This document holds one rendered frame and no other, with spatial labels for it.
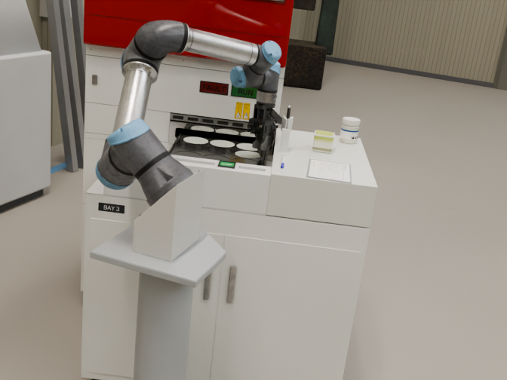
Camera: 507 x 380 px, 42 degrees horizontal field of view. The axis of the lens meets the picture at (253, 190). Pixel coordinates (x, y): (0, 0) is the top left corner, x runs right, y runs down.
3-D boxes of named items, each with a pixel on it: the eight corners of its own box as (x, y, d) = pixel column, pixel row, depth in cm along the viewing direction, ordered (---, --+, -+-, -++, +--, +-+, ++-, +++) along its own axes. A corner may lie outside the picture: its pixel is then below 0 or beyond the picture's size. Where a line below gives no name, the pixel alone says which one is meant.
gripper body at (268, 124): (246, 133, 245) (250, 102, 241) (259, 130, 252) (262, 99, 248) (263, 138, 242) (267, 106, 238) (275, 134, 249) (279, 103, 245)
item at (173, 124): (169, 142, 278) (170, 120, 275) (271, 154, 278) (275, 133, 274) (168, 142, 277) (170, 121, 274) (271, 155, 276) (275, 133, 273)
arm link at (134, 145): (144, 164, 175) (112, 124, 175) (126, 184, 185) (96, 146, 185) (174, 145, 183) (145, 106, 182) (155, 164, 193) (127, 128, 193)
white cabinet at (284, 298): (121, 311, 307) (129, 144, 280) (326, 338, 305) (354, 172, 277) (78, 398, 246) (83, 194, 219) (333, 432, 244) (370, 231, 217)
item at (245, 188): (110, 185, 229) (112, 146, 225) (267, 205, 228) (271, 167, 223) (102, 194, 220) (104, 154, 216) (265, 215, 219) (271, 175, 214)
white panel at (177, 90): (85, 136, 282) (87, 41, 269) (274, 159, 280) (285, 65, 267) (83, 138, 279) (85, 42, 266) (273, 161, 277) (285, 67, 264)
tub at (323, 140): (312, 146, 252) (314, 129, 250) (332, 149, 251) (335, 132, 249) (311, 151, 245) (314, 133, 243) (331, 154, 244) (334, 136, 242)
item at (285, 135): (278, 147, 245) (283, 112, 241) (288, 148, 245) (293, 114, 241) (278, 151, 240) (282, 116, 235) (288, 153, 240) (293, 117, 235)
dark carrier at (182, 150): (182, 136, 272) (182, 134, 272) (265, 145, 272) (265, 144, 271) (167, 159, 240) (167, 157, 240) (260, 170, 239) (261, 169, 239)
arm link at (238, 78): (241, 56, 227) (265, 56, 233) (225, 73, 235) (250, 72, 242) (247, 75, 225) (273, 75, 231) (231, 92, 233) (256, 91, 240)
